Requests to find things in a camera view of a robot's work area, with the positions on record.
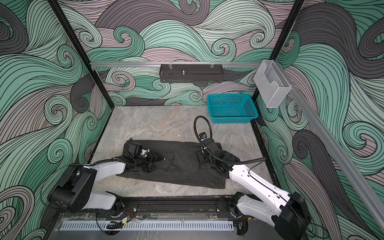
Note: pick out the right black frame post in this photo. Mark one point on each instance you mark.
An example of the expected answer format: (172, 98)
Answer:
(287, 27)

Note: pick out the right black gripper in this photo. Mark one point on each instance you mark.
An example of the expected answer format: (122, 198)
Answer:
(200, 155)

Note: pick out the left black frame post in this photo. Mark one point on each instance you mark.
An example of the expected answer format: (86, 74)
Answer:
(55, 6)

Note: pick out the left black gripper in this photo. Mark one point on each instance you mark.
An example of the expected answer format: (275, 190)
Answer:
(150, 159)

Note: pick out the black frame post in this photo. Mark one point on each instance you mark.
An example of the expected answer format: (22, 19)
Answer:
(55, 6)
(287, 27)

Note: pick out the black perforated wall tray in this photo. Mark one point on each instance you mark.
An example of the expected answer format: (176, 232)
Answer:
(198, 74)

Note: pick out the clear plastic wall bin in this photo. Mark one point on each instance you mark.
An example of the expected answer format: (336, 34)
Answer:
(272, 82)

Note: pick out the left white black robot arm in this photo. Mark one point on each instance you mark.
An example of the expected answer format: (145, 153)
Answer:
(74, 192)

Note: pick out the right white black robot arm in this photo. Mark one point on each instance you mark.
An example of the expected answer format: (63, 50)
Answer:
(287, 213)

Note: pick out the white slotted cable duct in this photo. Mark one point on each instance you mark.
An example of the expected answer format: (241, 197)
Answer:
(150, 226)

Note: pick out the teal plastic basket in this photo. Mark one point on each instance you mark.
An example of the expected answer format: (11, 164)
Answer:
(231, 108)

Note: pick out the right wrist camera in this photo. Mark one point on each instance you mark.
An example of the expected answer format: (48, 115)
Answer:
(203, 136)

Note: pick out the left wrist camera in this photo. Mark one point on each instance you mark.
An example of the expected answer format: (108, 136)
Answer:
(137, 150)

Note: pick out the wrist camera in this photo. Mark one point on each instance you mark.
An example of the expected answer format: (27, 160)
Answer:
(137, 150)
(203, 136)

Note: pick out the dark pinstriped long sleeve shirt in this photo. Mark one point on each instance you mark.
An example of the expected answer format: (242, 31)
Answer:
(180, 165)

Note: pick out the aluminium right wall rail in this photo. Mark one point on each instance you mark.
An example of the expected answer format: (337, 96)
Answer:
(365, 191)

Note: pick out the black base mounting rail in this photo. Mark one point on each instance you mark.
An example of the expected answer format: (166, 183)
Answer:
(216, 206)

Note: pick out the aluminium wall rail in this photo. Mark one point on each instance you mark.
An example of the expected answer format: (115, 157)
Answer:
(136, 64)
(365, 191)

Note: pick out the aluminium back wall rail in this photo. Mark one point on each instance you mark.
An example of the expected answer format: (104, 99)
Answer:
(136, 64)

